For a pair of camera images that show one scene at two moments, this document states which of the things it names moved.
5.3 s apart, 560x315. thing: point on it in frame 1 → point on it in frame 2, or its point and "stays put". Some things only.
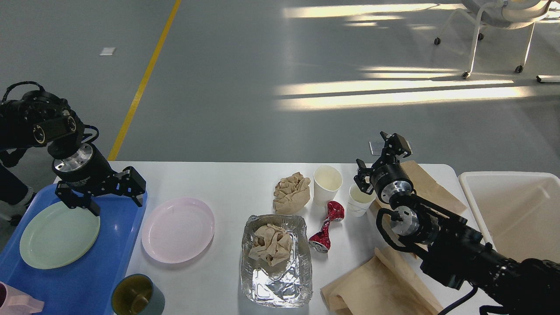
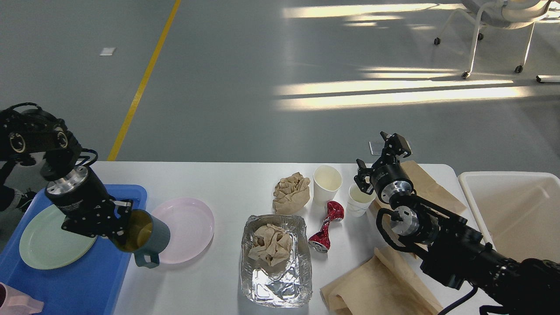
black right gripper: (390, 179) stays put
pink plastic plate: (177, 230) stays put
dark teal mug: (135, 294) → (148, 236)
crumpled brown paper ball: (291, 193) stays put
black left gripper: (87, 165) → (87, 205)
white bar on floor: (550, 78) stays put
